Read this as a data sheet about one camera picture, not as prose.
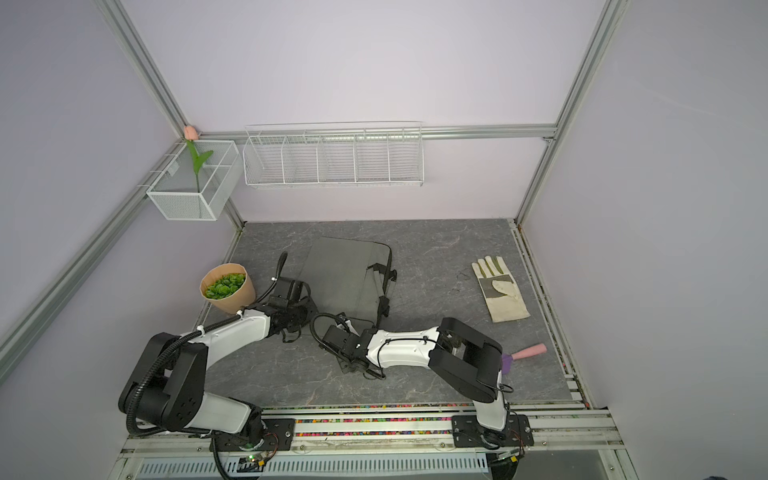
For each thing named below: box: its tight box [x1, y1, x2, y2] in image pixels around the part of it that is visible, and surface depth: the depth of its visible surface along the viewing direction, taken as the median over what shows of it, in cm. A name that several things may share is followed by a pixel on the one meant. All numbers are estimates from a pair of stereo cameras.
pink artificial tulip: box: [184, 125, 214, 193], surface depth 92 cm
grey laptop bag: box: [299, 237, 397, 330], surface depth 104 cm
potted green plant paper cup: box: [200, 263, 256, 314], surface depth 91 cm
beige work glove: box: [472, 255, 531, 323], surface depth 101 cm
